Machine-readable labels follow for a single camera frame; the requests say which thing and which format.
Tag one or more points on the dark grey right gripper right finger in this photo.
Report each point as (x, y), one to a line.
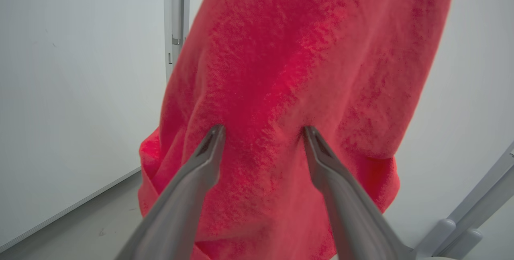
(353, 224)

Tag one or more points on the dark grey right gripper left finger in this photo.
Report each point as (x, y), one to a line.
(176, 220)

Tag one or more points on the red and white garment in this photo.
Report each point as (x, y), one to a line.
(281, 51)

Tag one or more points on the grey partition bottom rail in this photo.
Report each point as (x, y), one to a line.
(60, 213)

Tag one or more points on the grey partition post with feet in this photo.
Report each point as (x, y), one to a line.
(482, 203)

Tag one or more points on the grey partition corner post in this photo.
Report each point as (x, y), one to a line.
(176, 11)

